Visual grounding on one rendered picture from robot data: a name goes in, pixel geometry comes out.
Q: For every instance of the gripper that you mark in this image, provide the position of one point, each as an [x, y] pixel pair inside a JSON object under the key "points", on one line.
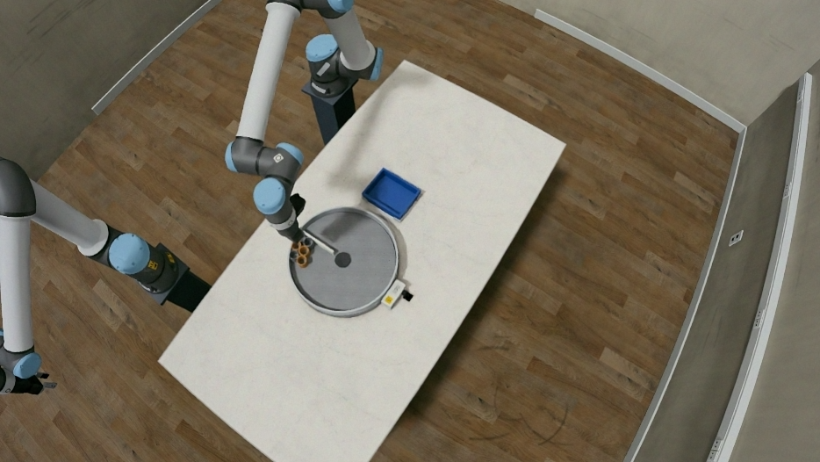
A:
{"points": [[29, 386], [291, 232]]}

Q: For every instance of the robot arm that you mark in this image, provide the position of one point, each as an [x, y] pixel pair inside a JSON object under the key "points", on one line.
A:
{"points": [[16, 282], [264, 77]]}

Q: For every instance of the grey turntable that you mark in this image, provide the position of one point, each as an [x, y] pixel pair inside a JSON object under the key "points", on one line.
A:
{"points": [[355, 272]]}

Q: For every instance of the blue crate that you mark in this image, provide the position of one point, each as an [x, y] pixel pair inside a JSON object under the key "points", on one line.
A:
{"points": [[391, 194]]}

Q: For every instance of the white control box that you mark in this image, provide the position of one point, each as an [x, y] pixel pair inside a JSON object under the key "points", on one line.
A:
{"points": [[392, 297]]}

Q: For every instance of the white table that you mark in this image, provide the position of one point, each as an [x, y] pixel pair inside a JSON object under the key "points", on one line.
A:
{"points": [[448, 192]]}

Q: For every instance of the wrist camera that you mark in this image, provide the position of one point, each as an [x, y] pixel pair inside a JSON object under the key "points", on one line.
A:
{"points": [[298, 205]]}

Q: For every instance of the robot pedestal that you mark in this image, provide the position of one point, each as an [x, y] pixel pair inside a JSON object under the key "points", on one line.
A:
{"points": [[333, 118], [189, 291]]}

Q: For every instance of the white wall socket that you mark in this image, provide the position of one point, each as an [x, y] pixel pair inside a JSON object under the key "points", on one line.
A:
{"points": [[736, 238]]}

